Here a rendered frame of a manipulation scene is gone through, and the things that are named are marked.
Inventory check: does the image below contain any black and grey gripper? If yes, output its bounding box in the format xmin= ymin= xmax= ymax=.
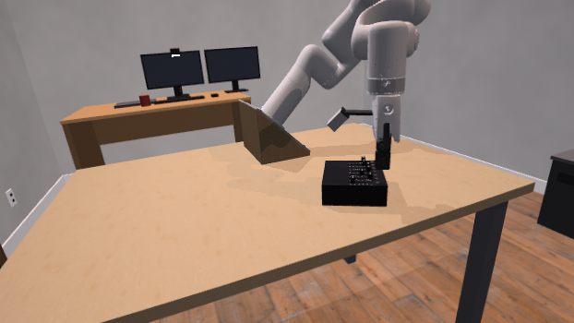
xmin=367 ymin=91 xmax=404 ymax=170

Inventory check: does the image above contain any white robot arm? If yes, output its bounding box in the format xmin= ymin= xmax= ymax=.
xmin=258 ymin=0 xmax=431 ymax=129

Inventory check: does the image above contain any black lighting desk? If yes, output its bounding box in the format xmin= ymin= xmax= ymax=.
xmin=321 ymin=156 xmax=388 ymax=207

